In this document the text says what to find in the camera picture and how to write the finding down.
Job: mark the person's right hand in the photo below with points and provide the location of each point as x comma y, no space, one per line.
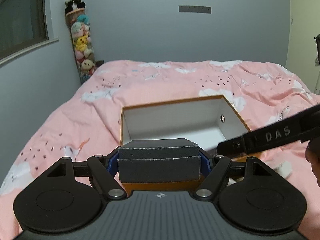
312,156

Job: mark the dark window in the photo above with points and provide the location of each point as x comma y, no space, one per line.
26,25

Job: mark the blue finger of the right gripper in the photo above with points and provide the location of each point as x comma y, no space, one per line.
302,127

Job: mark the white striped plush toy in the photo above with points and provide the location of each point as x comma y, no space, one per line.
284,169

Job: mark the dark grey gift box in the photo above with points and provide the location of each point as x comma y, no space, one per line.
159,161

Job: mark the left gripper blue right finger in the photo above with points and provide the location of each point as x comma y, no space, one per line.
216,176

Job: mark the tall plush toy holder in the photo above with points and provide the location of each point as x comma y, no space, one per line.
79,25

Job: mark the cream door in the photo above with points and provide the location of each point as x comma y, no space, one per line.
302,55

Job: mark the pink cloud print duvet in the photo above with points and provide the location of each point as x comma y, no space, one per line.
89,123

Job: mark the panda plush toy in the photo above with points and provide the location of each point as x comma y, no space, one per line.
72,5

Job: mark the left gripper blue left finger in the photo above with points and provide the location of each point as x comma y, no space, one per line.
102,170

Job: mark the grey wall plate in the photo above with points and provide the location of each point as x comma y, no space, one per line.
195,9

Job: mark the orange cardboard storage box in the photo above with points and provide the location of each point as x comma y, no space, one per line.
205,121

